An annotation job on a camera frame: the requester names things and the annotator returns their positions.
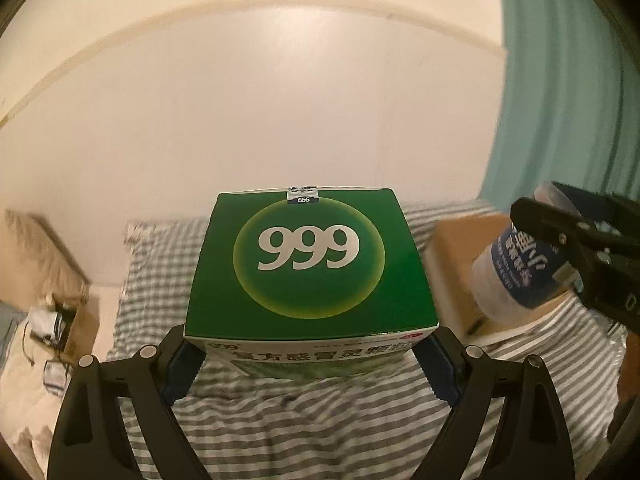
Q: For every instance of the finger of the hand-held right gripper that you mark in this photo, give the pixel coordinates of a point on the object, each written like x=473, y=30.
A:
x=607, y=210
x=555, y=227

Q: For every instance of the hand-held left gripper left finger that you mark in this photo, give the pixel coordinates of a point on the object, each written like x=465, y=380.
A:
x=181, y=366

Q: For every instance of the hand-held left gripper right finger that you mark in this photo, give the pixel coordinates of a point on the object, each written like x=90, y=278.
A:
x=442, y=367

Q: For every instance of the white bottle with blue label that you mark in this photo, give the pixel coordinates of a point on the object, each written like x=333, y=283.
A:
x=520, y=280

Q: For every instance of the green medicine box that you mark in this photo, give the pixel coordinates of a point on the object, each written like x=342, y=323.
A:
x=310, y=270

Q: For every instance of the grey checked pillow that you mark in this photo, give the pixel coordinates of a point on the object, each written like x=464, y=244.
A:
x=150, y=280

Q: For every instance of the brown cardboard box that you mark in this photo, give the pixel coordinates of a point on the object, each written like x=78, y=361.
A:
x=455, y=260

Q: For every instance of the grey striped bed sheet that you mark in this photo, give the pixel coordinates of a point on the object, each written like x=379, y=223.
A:
x=320, y=425

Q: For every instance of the teal curtain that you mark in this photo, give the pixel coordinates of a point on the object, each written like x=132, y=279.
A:
x=555, y=75

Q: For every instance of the wooden bedside table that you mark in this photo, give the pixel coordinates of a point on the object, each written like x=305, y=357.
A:
x=47, y=265

